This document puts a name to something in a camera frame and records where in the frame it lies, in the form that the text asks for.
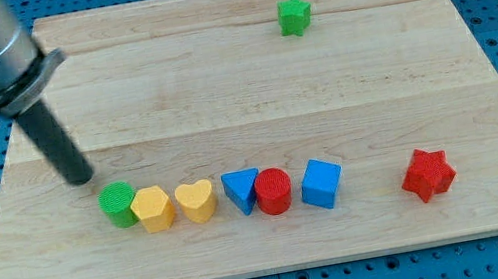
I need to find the yellow heart block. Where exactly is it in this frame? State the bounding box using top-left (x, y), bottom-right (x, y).
top-left (175, 179), bottom-right (218, 224)

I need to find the green star block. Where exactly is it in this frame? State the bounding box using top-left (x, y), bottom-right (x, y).
top-left (277, 0), bottom-right (312, 37)

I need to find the green cylinder block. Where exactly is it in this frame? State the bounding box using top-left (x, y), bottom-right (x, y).
top-left (98, 181), bottom-right (138, 229)

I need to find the yellow hexagon block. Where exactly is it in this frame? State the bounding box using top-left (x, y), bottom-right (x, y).
top-left (130, 185), bottom-right (176, 233)

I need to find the red cylinder block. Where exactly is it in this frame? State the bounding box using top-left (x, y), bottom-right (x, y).
top-left (254, 168), bottom-right (292, 216)

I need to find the red star block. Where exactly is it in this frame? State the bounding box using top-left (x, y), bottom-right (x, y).
top-left (402, 149), bottom-right (457, 203)

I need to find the light wooden board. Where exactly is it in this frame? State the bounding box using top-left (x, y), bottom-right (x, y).
top-left (0, 0), bottom-right (498, 279)

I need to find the blue triangle block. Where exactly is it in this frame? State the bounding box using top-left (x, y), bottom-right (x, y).
top-left (221, 168), bottom-right (259, 216)

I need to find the blue cube block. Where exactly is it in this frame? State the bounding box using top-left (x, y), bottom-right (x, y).
top-left (301, 159), bottom-right (342, 209)

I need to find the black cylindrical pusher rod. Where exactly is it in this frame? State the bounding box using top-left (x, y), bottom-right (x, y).
top-left (14, 100), bottom-right (93, 186)

